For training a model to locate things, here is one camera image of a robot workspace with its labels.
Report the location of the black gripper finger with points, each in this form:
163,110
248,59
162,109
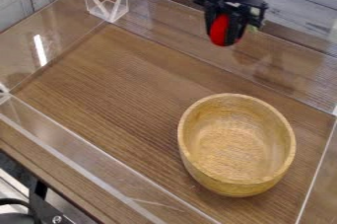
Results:
239,20
211,17

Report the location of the red plush strawberry toy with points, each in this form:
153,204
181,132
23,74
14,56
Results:
220,42

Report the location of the oval wooden bowl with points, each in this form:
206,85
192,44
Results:
236,144

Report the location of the black table leg clamp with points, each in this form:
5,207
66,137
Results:
54,209

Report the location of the clear acrylic corner bracket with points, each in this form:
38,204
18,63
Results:
107,10

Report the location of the clear acrylic tray wall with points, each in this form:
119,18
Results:
93,94

